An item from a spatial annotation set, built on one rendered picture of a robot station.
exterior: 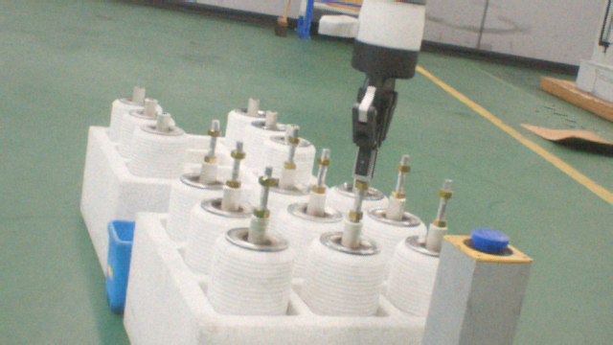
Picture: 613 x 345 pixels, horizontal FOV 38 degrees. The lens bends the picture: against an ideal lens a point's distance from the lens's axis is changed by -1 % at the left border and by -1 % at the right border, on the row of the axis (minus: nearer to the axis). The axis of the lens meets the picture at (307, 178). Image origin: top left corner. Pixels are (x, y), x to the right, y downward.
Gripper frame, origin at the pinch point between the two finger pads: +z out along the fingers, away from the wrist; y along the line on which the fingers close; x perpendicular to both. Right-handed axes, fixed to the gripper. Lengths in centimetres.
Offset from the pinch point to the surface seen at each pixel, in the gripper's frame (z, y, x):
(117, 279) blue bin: 30, 14, 38
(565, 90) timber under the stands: 30, 478, -14
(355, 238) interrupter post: 9.0, -0.9, -0.7
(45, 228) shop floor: 35, 40, 68
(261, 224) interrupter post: 7.9, -8.4, 8.8
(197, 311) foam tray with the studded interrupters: 17.3, -15.3, 12.2
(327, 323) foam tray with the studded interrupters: 17.3, -8.5, -0.9
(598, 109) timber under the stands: 32, 428, -35
